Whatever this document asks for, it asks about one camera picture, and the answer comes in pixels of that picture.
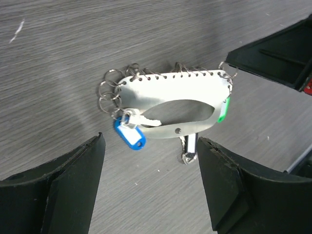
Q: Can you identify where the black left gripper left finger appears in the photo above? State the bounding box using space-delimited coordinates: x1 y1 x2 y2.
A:
0 133 106 234

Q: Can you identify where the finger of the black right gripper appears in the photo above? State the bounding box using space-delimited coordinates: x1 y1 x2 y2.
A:
225 16 312 92

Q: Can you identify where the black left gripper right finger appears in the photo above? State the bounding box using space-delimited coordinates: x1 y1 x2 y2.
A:
197 137 312 234

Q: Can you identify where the key with green tag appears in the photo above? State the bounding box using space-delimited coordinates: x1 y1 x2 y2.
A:
217 97 230 123

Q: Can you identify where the key with blue tag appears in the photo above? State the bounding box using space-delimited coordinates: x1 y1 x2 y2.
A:
114 108 162 151

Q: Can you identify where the metal key organizer with rings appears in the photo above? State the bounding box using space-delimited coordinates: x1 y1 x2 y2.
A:
97 62 237 139

